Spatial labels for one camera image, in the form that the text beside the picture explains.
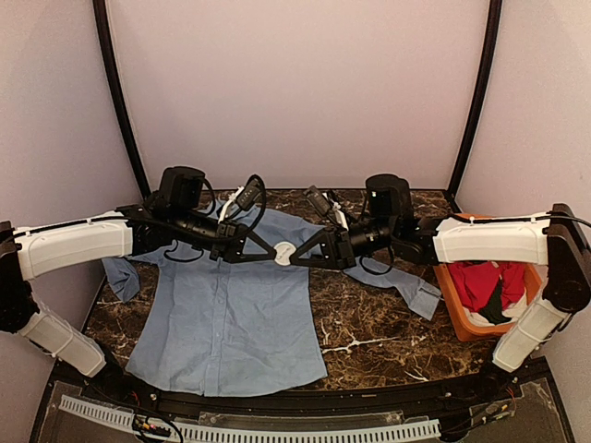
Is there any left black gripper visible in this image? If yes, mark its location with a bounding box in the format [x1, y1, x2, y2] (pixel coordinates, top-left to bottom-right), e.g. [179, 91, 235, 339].
[173, 207, 278, 263]

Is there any light blue shirt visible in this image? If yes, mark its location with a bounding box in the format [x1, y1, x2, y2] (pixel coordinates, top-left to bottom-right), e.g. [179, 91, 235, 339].
[102, 206, 442, 398]

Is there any red garment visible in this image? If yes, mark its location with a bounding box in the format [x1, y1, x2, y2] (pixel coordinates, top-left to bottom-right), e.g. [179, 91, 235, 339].
[448, 261, 525, 313]

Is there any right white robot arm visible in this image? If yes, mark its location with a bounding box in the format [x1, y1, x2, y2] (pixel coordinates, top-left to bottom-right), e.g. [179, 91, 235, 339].
[288, 174, 590, 401]

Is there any round iridescent brooch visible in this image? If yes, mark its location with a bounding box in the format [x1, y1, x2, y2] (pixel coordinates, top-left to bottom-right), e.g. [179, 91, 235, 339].
[273, 241, 296, 267]

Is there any black frame post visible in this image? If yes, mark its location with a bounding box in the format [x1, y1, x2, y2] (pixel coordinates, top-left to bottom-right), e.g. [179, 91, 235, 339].
[92, 0, 151, 198]
[443, 0, 503, 212]

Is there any black front rail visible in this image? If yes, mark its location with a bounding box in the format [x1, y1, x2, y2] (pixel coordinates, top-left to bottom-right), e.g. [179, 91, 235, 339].
[48, 357, 560, 429]

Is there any orange plastic basin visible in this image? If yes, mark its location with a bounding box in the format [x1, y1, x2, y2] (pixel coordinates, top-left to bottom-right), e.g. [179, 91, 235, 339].
[434, 264, 542, 341]

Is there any right black frame post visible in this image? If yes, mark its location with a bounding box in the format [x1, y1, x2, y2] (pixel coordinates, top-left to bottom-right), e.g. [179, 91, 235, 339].
[443, 0, 503, 212]

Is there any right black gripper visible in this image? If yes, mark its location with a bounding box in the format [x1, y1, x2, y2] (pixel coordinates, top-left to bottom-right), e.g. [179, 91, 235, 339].
[289, 216, 397, 269]

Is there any white slotted cable duct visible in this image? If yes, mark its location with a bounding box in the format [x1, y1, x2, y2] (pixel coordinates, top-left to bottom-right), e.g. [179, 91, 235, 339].
[58, 394, 440, 440]

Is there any left black frame post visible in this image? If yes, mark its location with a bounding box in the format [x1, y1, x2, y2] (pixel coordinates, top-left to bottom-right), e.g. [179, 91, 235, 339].
[92, 0, 151, 198]

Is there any white garment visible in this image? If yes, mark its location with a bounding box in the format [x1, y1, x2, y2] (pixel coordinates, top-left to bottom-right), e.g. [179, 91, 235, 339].
[463, 296, 527, 328]

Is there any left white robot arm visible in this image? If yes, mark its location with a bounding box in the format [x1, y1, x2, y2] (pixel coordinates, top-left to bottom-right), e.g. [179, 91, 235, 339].
[1, 166, 276, 402]

